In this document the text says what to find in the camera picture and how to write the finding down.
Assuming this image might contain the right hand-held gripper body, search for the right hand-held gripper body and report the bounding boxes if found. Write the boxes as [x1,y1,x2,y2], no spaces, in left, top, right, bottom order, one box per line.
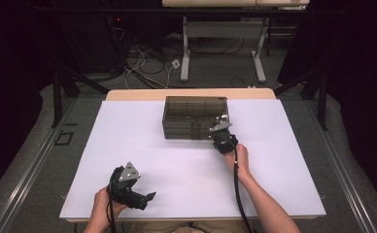
[208,120,240,155]

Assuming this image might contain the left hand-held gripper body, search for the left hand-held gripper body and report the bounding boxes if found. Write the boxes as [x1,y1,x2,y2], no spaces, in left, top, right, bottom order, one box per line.
[106,161,150,210]

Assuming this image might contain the smoky plastic drawer box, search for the smoky plastic drawer box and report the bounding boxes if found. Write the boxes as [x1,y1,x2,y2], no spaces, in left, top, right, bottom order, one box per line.
[161,95,230,141]

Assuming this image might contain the person's right hand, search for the person's right hand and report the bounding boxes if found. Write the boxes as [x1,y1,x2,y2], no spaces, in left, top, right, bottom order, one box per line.
[222,143,252,180]

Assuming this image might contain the person's left hand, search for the person's left hand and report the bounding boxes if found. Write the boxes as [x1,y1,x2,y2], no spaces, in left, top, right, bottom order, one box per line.
[91,186,128,228]

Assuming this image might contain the white table mat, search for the white table mat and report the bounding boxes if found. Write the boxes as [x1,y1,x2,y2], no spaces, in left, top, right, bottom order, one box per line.
[58,98,327,220]

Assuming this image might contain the person's tan pants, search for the person's tan pants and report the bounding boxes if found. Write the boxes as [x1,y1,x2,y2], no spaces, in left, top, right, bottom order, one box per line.
[128,220,257,233]

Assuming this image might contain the black metal stand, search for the black metal stand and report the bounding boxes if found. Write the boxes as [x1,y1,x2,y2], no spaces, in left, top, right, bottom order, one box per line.
[51,18,111,129]
[273,64,328,132]

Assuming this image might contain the white desk with legs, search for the white desk with legs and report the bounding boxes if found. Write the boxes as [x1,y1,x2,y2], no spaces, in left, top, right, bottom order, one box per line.
[161,0,311,83]

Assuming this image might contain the power strip with red light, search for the power strip with red light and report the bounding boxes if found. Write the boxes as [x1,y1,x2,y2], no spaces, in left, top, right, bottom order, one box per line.
[111,15,125,33]

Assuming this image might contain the black metal crossbar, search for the black metal crossbar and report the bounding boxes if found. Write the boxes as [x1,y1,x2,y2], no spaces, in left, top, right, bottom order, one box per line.
[30,7,343,16]

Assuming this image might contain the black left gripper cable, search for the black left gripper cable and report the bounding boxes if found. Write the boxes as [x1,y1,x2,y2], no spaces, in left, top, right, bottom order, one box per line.
[106,183,119,233]

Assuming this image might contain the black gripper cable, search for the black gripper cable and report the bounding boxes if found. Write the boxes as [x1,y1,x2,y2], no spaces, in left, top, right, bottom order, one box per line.
[106,183,119,233]
[232,145,255,233]

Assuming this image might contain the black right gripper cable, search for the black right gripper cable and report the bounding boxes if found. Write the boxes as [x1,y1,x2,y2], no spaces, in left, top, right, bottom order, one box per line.
[232,145,255,233]

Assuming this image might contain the aluminium floor rail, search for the aluminium floor rail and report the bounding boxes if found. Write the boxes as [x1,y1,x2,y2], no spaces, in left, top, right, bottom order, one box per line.
[0,96,78,233]
[301,96,377,233]

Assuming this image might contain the tangle of floor cables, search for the tangle of floor cables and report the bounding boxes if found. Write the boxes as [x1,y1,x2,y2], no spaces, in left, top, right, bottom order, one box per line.
[112,25,182,90]

